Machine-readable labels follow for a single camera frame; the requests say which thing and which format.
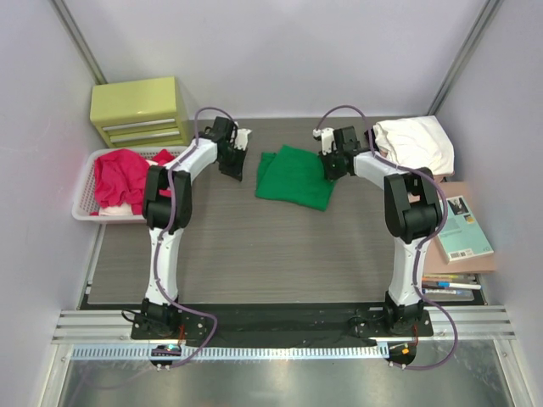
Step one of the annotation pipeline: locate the green t shirt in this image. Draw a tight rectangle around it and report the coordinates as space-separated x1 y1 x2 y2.
255 145 334 211

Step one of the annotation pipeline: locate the white plastic laundry basket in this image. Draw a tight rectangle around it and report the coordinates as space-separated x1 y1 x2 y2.
71 146 187 224

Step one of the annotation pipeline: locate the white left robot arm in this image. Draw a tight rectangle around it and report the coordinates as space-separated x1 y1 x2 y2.
132 116 252 339

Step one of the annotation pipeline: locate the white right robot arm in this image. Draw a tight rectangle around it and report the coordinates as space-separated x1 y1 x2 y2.
313 126 443 336

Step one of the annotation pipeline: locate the white folded t shirt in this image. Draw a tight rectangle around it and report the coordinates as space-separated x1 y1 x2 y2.
372 115 455 176

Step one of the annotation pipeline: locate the yellow green drawer cabinet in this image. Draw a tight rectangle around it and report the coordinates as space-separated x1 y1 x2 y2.
90 76 191 148

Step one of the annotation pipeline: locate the pink folded t shirt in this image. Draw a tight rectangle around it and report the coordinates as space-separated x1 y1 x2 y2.
432 173 453 184

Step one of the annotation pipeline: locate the red t shirt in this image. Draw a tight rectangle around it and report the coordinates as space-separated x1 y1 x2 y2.
89 148 177 216

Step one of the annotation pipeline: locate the pink desk mat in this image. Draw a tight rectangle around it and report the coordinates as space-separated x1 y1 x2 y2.
423 181 496 276

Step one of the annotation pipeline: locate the yellow highlighter pen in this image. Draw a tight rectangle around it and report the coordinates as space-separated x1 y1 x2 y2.
423 274 464 279

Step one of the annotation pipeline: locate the teal paperback book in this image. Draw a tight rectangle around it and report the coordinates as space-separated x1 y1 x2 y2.
437 196 494 263

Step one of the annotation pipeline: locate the white marker pen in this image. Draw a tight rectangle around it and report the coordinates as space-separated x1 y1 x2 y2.
423 284 482 297

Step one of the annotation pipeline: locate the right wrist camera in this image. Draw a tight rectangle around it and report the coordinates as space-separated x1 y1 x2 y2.
312 127 335 155

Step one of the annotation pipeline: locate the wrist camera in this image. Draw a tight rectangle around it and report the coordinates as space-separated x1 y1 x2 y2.
233 128 253 151
312 127 335 155

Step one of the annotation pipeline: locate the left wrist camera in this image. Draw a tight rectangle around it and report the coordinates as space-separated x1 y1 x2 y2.
233 128 253 151

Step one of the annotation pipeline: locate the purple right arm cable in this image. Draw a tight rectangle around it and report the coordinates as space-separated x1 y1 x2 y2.
316 105 458 371

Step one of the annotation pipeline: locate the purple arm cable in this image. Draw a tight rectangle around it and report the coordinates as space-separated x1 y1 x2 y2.
316 105 458 371
153 106 220 368

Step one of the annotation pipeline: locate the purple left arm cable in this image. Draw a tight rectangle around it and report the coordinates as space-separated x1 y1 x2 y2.
153 106 220 368

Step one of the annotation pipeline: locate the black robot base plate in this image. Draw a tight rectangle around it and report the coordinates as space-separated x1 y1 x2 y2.
126 300 434 346

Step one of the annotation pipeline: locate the aluminium slotted rail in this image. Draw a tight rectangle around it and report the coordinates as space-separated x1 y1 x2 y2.
71 343 389 362

